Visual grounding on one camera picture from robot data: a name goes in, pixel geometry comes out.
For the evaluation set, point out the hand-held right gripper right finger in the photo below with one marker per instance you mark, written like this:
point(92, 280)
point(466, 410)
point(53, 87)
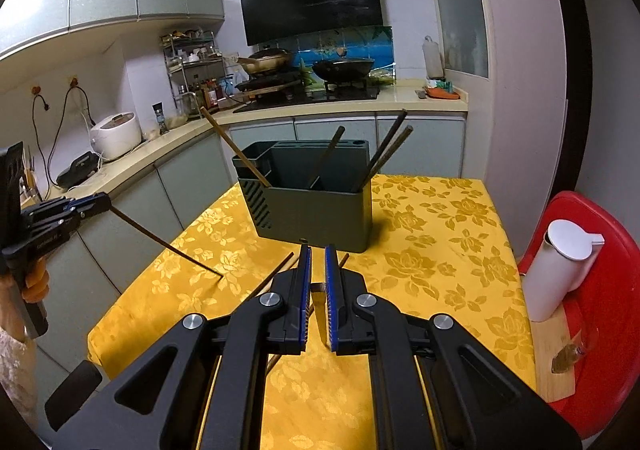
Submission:
point(331, 300)

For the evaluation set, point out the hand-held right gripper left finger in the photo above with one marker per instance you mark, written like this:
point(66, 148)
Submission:
point(305, 300)

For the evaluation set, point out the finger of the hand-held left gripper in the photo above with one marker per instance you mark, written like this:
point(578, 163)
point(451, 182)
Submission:
point(90, 203)
point(65, 226)

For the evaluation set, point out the light wooden chopstick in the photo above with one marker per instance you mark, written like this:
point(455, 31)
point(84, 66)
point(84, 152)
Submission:
point(318, 287)

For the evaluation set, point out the dark green utensil holder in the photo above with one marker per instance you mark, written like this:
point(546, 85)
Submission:
point(310, 215)

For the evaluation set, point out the dark thin wooden chopstick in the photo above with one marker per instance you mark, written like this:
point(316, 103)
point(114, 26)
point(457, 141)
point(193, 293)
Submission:
point(167, 242)

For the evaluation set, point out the dark brown wooden chopstick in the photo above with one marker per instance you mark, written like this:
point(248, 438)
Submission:
point(326, 155)

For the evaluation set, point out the person's left forearm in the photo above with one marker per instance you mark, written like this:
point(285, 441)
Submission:
point(15, 370)

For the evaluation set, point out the bamboo knife block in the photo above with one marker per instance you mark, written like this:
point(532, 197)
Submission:
point(31, 175)

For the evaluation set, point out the black countertop appliance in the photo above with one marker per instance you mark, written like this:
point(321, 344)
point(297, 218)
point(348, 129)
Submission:
point(77, 170)

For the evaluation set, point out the white rice cooker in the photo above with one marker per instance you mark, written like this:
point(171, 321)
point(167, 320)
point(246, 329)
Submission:
point(116, 135)

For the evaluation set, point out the beige kitchen countertop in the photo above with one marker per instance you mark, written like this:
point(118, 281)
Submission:
point(165, 143)

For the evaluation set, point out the yellow floral tablecloth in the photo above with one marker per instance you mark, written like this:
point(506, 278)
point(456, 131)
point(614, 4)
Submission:
point(425, 255)

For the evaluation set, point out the metal spice rack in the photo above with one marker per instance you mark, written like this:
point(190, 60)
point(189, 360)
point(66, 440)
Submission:
point(192, 65)

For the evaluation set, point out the black gas stove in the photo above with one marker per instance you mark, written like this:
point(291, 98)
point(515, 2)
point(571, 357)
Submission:
point(325, 96)

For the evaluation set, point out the black portable cooktop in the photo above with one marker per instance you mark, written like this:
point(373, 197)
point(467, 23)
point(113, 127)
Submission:
point(267, 84)

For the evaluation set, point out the white kettle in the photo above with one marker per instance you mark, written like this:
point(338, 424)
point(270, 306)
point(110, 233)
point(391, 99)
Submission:
point(555, 270)

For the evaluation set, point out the wooden board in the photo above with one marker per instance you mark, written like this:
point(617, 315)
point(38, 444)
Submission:
point(550, 360)

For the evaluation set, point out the golden wok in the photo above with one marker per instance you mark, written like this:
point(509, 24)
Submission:
point(267, 61)

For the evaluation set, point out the black wok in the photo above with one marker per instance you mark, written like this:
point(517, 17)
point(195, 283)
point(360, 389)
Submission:
point(344, 69)

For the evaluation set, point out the orange and green scrubbers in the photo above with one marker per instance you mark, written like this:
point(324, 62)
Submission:
point(440, 91)

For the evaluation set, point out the small glass bottle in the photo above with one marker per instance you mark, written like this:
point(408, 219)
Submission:
point(572, 355)

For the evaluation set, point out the blue sea picture backsplash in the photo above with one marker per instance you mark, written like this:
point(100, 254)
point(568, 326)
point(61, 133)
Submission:
point(360, 43)

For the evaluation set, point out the white plastic bottle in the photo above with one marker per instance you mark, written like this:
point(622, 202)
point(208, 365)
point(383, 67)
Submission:
point(433, 58)

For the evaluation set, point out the red plastic stool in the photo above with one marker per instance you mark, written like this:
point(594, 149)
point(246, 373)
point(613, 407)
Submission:
point(610, 280)

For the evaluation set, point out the dark door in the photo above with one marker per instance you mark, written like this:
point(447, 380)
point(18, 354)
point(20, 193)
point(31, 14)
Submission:
point(570, 80)

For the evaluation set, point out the frosted glass window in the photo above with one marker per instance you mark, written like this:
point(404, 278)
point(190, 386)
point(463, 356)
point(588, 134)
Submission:
point(457, 0)

